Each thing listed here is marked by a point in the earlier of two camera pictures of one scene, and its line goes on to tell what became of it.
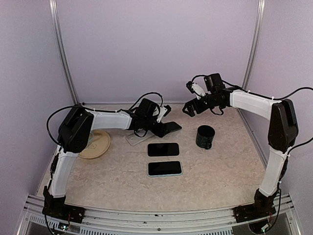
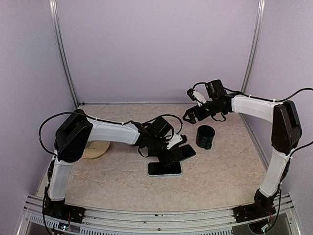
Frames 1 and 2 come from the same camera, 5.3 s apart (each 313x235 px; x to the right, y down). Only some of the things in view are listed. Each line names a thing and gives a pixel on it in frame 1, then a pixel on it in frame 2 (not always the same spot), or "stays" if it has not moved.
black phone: (168, 127) -> (185, 152)
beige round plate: (99, 146) stays
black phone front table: (164, 168) stays
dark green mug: (204, 135) stays
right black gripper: (191, 112) -> (192, 120)
